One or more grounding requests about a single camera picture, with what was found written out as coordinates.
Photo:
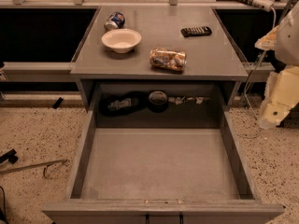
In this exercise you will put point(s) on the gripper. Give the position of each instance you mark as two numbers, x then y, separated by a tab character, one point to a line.
289	44

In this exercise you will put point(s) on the crushed orange soda can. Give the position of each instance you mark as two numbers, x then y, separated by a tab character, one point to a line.
174	60

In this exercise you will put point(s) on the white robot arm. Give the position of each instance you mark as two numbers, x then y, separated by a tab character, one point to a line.
287	46

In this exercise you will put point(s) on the grey cabinet with top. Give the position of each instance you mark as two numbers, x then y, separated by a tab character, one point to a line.
212	72

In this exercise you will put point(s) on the blue soda can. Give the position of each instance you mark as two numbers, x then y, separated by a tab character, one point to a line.
114	21

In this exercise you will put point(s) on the open grey top drawer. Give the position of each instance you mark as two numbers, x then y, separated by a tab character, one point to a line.
161	176

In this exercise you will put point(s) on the black remote control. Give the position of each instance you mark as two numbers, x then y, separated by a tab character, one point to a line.
196	31

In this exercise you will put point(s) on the white paper bowl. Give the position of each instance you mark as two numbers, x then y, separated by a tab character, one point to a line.
121	40

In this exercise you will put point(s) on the small black floor block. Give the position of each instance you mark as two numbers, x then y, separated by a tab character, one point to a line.
57	103

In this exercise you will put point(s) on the grey rail beam right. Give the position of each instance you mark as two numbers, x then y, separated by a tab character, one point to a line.
258	74

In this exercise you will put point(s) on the grey rail beam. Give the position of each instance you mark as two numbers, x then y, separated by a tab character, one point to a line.
37	72
258	74

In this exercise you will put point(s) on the grey rail beam left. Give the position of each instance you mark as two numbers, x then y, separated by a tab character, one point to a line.
37	72

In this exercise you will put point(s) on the black bracket on floor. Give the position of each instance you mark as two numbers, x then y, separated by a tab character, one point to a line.
10	156

